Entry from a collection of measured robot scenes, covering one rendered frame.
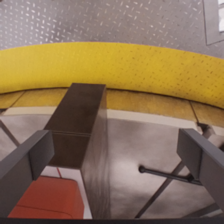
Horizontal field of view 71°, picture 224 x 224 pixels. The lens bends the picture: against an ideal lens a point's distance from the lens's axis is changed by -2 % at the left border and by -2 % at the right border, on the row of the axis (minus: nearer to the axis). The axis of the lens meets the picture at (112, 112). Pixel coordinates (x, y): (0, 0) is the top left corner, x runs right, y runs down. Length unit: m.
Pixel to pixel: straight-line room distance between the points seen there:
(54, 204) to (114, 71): 0.75
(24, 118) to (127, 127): 0.53
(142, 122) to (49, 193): 0.50
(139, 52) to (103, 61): 0.20
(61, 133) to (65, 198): 0.16
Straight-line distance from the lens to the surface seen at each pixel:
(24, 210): 0.42
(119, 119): 0.76
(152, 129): 0.80
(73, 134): 0.45
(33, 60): 1.10
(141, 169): 1.00
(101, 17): 0.89
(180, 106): 1.00
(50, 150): 0.16
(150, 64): 0.94
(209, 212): 1.57
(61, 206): 0.39
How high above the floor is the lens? 0.87
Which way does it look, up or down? 50 degrees down
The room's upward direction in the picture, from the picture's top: 169 degrees counter-clockwise
